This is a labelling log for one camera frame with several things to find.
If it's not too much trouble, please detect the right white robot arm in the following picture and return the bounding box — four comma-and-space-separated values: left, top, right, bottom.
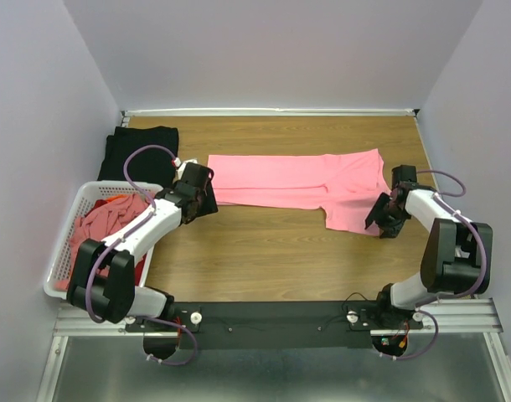
364, 165, 493, 328

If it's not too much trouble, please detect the red t shirt in basket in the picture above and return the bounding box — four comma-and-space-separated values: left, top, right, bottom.
91, 194, 152, 290

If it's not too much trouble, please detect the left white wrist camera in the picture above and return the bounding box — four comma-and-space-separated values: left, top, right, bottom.
172, 157, 198, 179

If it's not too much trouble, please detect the pink t shirt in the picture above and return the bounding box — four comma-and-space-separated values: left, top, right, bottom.
208, 149, 390, 236

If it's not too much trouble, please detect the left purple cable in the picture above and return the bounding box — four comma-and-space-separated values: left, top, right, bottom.
84, 144, 199, 369

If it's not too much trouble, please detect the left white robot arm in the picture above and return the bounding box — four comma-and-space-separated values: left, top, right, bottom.
66, 162, 218, 331

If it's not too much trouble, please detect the salmon t shirt in basket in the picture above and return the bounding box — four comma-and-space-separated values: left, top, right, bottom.
54, 192, 160, 294

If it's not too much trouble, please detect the white plastic laundry basket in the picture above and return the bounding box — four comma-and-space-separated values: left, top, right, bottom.
43, 180, 167, 303

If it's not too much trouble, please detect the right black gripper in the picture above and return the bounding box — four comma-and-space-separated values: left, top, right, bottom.
364, 192, 410, 240

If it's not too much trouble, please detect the folded black t shirt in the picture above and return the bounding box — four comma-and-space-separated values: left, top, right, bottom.
96, 126, 180, 188

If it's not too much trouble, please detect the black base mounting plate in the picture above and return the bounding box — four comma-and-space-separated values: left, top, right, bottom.
126, 299, 423, 350

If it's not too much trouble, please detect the aluminium frame rail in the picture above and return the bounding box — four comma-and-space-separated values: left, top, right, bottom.
122, 107, 417, 118

